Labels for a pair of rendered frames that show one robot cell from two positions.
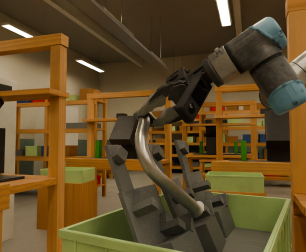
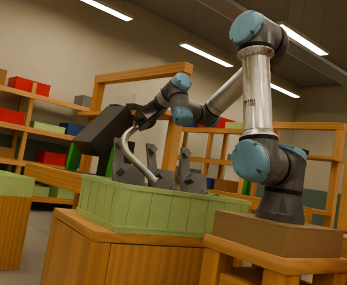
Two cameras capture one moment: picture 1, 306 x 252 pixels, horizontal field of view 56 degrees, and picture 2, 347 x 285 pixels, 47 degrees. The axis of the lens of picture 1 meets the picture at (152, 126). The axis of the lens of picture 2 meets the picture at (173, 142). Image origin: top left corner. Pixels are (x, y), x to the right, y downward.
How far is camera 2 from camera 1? 1.23 m
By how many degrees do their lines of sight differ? 31
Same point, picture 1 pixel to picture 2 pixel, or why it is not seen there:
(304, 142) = not seen: outside the picture
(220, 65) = (158, 97)
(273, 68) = (172, 100)
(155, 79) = not seen: outside the picture
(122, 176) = (117, 154)
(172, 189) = (136, 163)
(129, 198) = (116, 165)
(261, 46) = (171, 88)
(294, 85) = (178, 109)
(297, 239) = not seen: hidden behind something
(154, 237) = not seen: hidden behind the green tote
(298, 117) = not seen: outside the picture
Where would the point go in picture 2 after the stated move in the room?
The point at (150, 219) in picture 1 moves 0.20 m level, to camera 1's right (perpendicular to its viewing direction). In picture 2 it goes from (128, 181) to (167, 188)
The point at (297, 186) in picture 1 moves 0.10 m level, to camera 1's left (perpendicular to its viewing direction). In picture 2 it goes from (341, 222) to (320, 218)
